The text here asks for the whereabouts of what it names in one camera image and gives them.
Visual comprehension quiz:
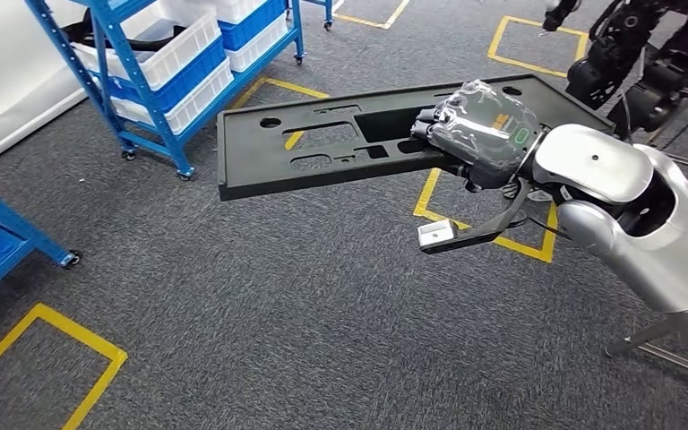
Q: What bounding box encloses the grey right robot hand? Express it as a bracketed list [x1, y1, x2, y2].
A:
[410, 80, 544, 193]

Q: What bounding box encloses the black plastic mounting plate part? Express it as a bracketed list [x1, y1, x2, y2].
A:
[216, 73, 615, 202]

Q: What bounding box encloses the blue metal shelf rack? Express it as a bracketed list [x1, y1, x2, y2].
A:
[305, 0, 334, 30]
[23, 0, 306, 181]
[0, 172, 82, 313]

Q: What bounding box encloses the black humanoid robot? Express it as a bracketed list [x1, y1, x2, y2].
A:
[542, 0, 688, 134]

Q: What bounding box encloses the yellow floor tape square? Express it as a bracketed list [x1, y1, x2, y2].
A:
[228, 75, 331, 151]
[0, 303, 128, 430]

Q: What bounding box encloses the white plastic bin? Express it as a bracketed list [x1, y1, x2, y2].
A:
[71, 3, 221, 91]
[201, 0, 262, 25]
[225, 12, 290, 73]
[109, 57, 236, 136]

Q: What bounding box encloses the black rubber strip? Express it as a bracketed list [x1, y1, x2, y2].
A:
[62, 8, 173, 54]

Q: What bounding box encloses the white car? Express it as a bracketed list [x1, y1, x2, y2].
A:
[0, 0, 90, 173]

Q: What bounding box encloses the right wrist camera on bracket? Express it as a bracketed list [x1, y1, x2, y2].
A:
[417, 177, 532, 256]

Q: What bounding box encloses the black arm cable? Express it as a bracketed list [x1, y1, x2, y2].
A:
[526, 216, 572, 242]

